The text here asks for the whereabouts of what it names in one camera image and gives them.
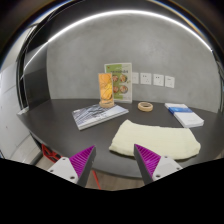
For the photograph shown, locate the curved ceiling light strip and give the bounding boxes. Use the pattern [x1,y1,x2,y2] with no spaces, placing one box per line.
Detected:
[23,9,213,69]

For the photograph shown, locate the white wall switch panel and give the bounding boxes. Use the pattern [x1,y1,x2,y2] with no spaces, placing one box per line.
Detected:
[131,72,140,85]

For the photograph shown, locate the grey cover magazine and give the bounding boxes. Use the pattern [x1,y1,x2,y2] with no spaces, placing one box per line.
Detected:
[71,102,130,131]

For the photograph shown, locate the cream knitted towel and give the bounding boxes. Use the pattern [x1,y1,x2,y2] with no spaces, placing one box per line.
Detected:
[108,119,202,161]

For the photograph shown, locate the white booklet with blue band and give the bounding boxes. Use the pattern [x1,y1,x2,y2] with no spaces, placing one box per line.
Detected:
[164,102,194,116]

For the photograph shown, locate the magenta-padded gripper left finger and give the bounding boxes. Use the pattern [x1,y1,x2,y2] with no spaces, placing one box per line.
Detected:
[47,145,97,188]

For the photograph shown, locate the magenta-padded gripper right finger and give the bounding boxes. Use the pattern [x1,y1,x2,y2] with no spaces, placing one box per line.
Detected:
[133,143,184,185]

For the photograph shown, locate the white wall socket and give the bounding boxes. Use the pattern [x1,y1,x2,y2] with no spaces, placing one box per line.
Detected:
[140,72,152,86]
[153,73,165,87]
[164,75,176,89]

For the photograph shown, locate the thick white book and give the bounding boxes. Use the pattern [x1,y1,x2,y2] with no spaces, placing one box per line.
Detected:
[172,111,205,129]

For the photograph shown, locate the beige tape roll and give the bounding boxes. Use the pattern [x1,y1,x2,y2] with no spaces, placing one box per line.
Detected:
[137,101,154,113]

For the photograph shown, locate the green menu sign stand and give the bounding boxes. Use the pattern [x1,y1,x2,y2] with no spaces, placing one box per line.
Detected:
[104,62,133,104]

